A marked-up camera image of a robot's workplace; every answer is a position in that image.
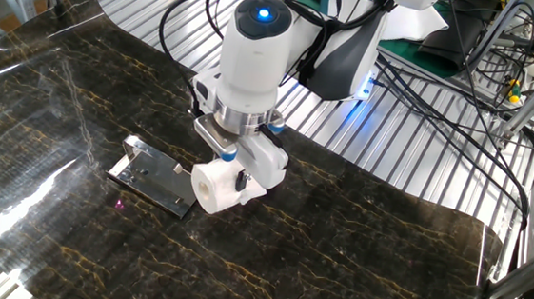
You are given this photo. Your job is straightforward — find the white paper sheet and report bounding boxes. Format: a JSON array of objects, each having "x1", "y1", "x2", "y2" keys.
[{"x1": 380, "y1": 3, "x2": 451, "y2": 46}]

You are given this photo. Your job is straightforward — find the tangled black cables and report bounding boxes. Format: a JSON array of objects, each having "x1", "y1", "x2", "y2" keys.
[{"x1": 483, "y1": 0, "x2": 534, "y2": 114}]

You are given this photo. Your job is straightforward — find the green cutting mat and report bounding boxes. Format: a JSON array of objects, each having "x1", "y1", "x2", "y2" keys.
[{"x1": 266, "y1": 0, "x2": 466, "y2": 82}]

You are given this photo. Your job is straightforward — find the white toilet paper roll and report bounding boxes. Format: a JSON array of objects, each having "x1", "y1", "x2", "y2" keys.
[{"x1": 188, "y1": 155, "x2": 270, "y2": 220}]

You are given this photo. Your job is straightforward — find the thick black cable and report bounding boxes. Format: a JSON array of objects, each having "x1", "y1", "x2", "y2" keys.
[{"x1": 364, "y1": 52, "x2": 534, "y2": 229}]

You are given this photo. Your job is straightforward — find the black camera cable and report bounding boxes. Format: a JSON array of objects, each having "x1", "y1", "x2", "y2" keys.
[{"x1": 150, "y1": 0, "x2": 273, "y2": 123}]

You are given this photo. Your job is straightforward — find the black marble pattern mat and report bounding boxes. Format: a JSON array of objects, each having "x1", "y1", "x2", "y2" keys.
[{"x1": 0, "y1": 0, "x2": 521, "y2": 299}]

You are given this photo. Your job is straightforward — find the black pouch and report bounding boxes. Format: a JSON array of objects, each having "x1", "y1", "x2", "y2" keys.
[{"x1": 416, "y1": 8, "x2": 489, "y2": 75}]

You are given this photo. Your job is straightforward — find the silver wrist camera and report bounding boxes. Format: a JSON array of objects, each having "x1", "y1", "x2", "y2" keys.
[{"x1": 189, "y1": 113, "x2": 243, "y2": 165}]

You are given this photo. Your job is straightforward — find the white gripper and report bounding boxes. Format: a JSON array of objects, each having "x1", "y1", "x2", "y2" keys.
[{"x1": 183, "y1": 65, "x2": 297, "y2": 197}]

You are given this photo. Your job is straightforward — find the yellow green handle screwdriver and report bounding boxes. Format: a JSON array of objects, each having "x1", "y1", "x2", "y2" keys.
[{"x1": 504, "y1": 77, "x2": 524, "y2": 106}]

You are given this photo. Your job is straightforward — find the chrome paper roll holder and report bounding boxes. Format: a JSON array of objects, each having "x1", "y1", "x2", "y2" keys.
[{"x1": 103, "y1": 132, "x2": 203, "y2": 221}]

